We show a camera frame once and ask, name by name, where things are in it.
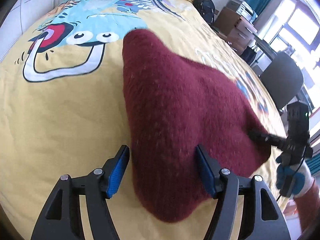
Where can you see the black bag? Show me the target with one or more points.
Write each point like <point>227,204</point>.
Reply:
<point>205,8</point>

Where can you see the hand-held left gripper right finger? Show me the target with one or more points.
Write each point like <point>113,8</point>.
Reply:
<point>206,175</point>

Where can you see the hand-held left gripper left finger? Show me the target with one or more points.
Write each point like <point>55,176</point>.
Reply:
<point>117,175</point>

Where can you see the yellow printed blanket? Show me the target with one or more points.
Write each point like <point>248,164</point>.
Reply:
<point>62,117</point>

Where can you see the stack of papers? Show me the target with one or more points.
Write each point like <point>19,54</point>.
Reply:
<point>243,8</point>

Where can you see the maroon knit sweater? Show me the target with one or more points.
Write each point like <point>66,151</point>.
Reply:
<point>180,105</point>

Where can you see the person's right forearm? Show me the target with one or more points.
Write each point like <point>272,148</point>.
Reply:
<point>310,205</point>

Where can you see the person's right hand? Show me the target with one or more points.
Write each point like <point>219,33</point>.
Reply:
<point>298,180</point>

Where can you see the window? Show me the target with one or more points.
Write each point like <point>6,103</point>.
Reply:
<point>300,37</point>

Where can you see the dark office chair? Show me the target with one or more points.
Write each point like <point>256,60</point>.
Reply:
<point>283,80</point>

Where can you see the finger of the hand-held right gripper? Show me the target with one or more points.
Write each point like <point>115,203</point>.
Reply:
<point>267,138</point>

